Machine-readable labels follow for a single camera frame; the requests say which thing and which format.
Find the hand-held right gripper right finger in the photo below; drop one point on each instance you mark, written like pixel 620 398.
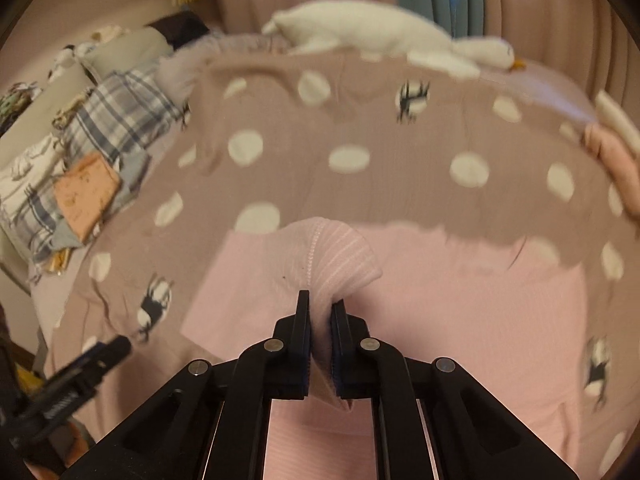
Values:
pixel 342 345

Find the white printed cloth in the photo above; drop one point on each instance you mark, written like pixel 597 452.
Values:
pixel 30 170

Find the white goose plush toy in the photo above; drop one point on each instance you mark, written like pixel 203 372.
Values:
pixel 360 25

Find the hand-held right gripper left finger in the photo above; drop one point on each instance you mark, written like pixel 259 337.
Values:
pixel 300 340

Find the pink knit sweater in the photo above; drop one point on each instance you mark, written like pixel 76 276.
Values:
pixel 450 320

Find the lilac quilt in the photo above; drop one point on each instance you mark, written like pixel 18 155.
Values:
pixel 175 75

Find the grey plaid pillow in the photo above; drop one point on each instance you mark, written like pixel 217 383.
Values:
pixel 115 110

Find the plain grey pillow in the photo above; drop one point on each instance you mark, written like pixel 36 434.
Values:
pixel 130 47
pixel 50 95

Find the dark cloth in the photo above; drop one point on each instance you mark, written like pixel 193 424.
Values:
pixel 180 25

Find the rolled white cloth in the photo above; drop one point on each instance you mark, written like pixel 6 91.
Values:
pixel 617 115

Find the group of small plush toys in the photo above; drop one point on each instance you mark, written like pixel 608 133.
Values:
pixel 70 55

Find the orange printed cloth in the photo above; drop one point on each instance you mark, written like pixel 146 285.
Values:
pixel 85 190

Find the folded pink cloth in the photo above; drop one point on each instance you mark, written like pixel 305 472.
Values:
pixel 612 155

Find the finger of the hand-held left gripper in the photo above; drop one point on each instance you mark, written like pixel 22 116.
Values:
pixel 107 352

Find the mauve polka dot blanket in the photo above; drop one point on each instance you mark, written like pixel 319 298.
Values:
pixel 325 120

